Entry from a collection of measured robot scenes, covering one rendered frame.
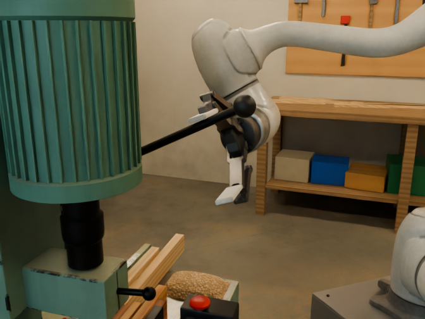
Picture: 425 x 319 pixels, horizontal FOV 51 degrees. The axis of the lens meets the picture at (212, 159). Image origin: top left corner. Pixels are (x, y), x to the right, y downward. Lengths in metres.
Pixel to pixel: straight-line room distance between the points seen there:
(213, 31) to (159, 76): 3.34
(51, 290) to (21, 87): 0.30
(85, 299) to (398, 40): 0.78
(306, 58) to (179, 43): 1.15
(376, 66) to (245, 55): 2.89
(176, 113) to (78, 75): 3.75
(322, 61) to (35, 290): 3.34
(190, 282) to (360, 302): 0.55
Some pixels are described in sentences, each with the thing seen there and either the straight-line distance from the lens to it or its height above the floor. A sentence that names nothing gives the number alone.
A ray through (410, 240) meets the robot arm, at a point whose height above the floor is 0.92.
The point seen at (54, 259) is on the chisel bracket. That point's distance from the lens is 0.73.
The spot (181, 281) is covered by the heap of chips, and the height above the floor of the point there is 0.92.
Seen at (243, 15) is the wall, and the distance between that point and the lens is 3.98.
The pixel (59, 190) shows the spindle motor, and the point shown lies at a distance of 0.57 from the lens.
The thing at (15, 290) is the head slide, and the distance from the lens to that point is 0.73.
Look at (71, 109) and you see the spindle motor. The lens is 0.54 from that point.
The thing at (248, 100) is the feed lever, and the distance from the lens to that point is 0.66.
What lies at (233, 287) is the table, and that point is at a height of 0.90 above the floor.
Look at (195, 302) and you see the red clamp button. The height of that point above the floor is 1.02.
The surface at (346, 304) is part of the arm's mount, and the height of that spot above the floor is 0.71.
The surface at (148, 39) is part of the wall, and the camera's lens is 4.32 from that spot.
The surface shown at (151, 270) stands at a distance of 0.92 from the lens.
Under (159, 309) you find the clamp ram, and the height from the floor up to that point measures 0.99.
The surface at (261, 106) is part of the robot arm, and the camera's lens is 0.96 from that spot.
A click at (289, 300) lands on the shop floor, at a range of 2.56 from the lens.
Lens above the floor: 1.39
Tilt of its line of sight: 16 degrees down
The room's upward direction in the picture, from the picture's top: straight up
